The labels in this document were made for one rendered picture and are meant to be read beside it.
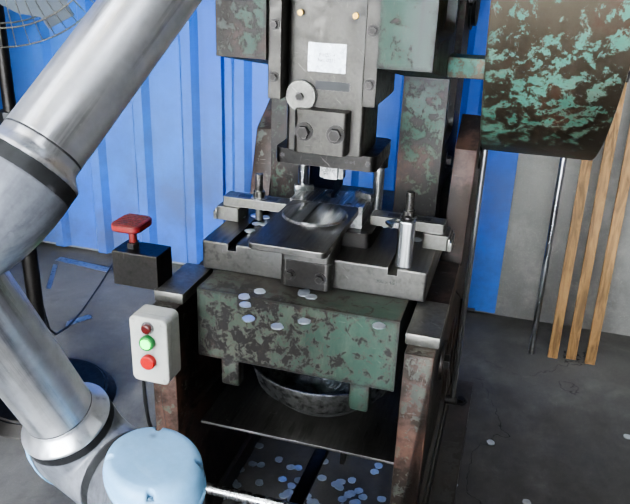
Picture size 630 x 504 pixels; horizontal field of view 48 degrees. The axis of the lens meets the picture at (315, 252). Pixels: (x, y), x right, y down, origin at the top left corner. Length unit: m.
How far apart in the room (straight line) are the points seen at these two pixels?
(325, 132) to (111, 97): 0.70
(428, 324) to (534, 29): 0.55
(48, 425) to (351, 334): 0.59
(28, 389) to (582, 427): 1.70
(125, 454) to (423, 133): 0.96
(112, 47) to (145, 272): 0.77
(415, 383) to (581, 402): 1.18
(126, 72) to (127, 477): 0.46
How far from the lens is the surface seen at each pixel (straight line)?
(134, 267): 1.39
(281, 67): 1.31
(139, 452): 0.91
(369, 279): 1.34
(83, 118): 0.65
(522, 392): 2.34
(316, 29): 1.32
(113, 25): 0.68
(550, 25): 0.97
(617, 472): 2.12
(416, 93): 1.55
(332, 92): 1.32
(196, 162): 2.82
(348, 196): 1.46
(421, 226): 1.42
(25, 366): 0.85
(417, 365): 1.23
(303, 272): 1.34
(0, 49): 1.91
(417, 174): 1.59
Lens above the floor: 1.24
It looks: 23 degrees down
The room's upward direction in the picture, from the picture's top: 2 degrees clockwise
